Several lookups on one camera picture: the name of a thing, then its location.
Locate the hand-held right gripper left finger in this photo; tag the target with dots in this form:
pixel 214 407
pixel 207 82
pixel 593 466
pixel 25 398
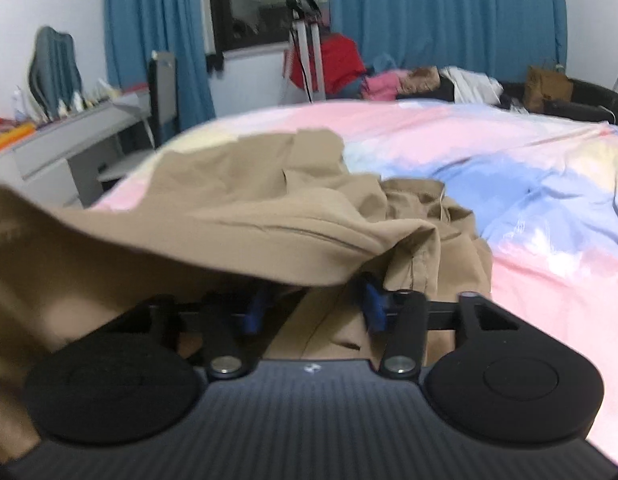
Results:
pixel 255 312

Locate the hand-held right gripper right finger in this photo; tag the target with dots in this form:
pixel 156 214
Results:
pixel 373 305

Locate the khaki printed shirt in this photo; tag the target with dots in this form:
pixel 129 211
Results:
pixel 239 200

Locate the pastel tie-dye blanket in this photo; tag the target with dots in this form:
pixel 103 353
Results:
pixel 539 185

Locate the pink cloth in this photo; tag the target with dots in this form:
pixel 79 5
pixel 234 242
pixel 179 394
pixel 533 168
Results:
pixel 384 86

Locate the tan crumpled cloth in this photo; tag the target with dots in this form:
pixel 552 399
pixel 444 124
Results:
pixel 424 79

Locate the blue cloth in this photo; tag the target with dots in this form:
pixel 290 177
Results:
pixel 386 64

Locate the white cloth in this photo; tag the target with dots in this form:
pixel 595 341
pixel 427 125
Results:
pixel 471 82

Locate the red cloth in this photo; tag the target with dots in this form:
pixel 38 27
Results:
pixel 341 62

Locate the grey desk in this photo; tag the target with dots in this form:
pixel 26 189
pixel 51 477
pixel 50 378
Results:
pixel 54 155

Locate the silver tripod stand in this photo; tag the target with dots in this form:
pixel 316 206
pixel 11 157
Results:
pixel 316 50

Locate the brown paper bag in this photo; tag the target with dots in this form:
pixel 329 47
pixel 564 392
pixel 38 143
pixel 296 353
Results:
pixel 546 87

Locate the row of small bottles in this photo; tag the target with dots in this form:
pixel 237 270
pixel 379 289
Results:
pixel 64 105

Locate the orange box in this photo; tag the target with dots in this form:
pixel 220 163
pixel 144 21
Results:
pixel 9 137

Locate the blue curtain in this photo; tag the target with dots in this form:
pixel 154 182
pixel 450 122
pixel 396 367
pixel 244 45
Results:
pixel 439 10
pixel 149 10

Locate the black sofa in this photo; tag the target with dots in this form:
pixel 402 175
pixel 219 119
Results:
pixel 594 95

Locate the dark window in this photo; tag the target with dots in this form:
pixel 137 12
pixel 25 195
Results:
pixel 259 5

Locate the vanity mirror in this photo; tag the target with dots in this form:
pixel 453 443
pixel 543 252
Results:
pixel 54 65

